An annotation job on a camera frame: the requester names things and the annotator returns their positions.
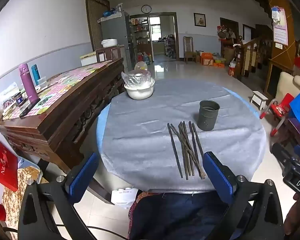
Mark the red flat box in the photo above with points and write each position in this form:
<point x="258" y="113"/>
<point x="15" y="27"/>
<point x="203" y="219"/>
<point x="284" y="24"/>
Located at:
<point x="2" y="165"/>

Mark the grey refrigerator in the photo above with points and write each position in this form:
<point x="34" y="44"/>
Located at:
<point x="115" y="30"/>

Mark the blue water jug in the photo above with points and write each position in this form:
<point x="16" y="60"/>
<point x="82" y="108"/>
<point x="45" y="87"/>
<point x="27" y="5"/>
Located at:
<point x="147" y="59"/>

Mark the purple thermos bottle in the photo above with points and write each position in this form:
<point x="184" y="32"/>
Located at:
<point x="28" y="85"/>

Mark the dark wooden chair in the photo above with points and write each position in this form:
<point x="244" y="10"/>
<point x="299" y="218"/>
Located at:
<point x="107" y="54"/>

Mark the white step stool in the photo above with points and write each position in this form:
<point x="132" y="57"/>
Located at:
<point x="259" y="99"/>

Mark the grey table cloth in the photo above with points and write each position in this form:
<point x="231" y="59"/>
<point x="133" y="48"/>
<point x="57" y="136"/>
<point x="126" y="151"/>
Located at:
<point x="145" y="130"/>

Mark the teal bottle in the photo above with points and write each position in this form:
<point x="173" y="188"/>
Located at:
<point x="35" y="73"/>

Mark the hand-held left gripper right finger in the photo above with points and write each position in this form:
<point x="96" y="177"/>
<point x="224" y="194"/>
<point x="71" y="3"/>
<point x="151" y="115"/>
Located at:
<point x="216" y="176"/>

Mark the pile of dark chopsticks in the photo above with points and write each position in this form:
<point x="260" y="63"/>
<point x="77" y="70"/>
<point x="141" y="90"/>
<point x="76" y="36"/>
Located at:
<point x="187" y="150"/>

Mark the pink wall calendar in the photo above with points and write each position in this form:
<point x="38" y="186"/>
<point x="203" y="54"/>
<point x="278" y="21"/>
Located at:
<point x="281" y="28"/>

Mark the small desk fan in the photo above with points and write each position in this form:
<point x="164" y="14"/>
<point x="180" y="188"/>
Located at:
<point x="140" y="66"/>

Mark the framed wall picture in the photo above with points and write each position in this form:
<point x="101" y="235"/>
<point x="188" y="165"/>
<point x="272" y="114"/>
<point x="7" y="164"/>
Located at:
<point x="200" y="20"/>

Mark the white chest freezer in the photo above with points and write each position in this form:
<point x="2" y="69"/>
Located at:
<point x="88" y="59"/>

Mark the clear plastic box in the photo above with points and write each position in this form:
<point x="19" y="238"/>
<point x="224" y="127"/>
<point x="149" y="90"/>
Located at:
<point x="43" y="83"/>

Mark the white bowl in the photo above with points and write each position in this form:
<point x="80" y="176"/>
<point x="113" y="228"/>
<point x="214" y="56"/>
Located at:
<point x="139" y="92"/>

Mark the gold patterned mat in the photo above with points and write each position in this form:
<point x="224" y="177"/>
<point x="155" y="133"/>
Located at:
<point x="17" y="192"/>

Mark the black phone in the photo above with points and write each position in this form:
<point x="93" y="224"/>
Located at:
<point x="28" y="109"/>

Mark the small dark jar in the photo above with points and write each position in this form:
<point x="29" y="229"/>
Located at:
<point x="20" y="100"/>

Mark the carved wooden sideboard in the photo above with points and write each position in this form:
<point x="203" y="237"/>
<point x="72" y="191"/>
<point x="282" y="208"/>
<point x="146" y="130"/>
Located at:
<point x="60" y="130"/>

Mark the red plastic chair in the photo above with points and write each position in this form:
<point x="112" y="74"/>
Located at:
<point x="282" y="107"/>

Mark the grey metal chopstick holder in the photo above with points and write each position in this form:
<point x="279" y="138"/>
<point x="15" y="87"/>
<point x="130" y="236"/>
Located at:
<point x="208" y="116"/>

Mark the round wall clock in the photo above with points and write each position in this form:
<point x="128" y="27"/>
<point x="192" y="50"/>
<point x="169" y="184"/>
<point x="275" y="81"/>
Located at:
<point x="146" y="9"/>

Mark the beige armchair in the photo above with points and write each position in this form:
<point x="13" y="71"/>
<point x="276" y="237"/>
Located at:
<point x="286" y="86"/>

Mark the person's right hand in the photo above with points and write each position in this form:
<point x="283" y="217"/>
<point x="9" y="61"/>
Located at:
<point x="298" y="217"/>

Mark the orange cardboard box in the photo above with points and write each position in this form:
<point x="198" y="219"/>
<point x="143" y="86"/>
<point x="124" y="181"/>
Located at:
<point x="207" y="58"/>

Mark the pink checkered mat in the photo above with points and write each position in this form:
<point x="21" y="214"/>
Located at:
<point x="65" y="83"/>

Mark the person's dark trousers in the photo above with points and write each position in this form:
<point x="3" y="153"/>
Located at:
<point x="180" y="215"/>

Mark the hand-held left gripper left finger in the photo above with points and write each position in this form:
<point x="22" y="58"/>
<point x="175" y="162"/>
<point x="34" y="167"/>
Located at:
<point x="82" y="176"/>

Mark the dark wooden stool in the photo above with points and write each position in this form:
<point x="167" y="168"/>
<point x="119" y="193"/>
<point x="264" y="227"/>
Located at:
<point x="298" y="131"/>

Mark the wooden stair railing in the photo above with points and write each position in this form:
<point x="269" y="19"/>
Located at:
<point x="250" y="55"/>

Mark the red and white bag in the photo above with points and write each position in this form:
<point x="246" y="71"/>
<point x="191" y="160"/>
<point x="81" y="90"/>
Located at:
<point x="232" y="68"/>

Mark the orange flat box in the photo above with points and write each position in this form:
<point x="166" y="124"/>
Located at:
<point x="218" y="65"/>

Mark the pantry shelf with goods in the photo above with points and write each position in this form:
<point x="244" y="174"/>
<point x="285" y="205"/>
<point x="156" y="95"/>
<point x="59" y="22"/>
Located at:
<point x="140" y="32"/>

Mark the clear plastic bag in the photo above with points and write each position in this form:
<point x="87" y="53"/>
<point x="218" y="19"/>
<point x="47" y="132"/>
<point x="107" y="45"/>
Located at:
<point x="136" y="77"/>

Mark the white rice cooker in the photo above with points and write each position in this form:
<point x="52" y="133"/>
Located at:
<point x="109" y="43"/>

